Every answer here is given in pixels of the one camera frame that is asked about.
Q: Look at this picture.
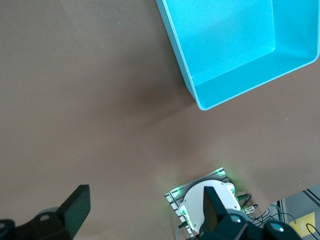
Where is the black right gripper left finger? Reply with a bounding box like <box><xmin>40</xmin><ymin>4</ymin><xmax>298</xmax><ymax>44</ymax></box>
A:
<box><xmin>0</xmin><ymin>184</ymin><xmax>92</xmax><ymax>240</ymax></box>

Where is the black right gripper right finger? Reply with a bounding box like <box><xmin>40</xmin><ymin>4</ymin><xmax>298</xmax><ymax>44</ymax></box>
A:
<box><xmin>197</xmin><ymin>186</ymin><xmax>305</xmax><ymax>240</ymax></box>

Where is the yellow sticker plate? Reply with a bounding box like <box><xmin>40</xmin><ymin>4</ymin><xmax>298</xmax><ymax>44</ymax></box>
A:
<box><xmin>287</xmin><ymin>211</ymin><xmax>317</xmax><ymax>238</ymax></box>

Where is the turquoise plastic bin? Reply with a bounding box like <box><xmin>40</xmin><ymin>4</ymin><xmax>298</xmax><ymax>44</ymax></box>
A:
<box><xmin>155</xmin><ymin>0</ymin><xmax>320</xmax><ymax>112</ymax></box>

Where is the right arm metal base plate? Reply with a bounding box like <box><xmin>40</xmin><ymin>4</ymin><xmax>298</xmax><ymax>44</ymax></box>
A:
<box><xmin>164</xmin><ymin>167</ymin><xmax>236</xmax><ymax>237</ymax></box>

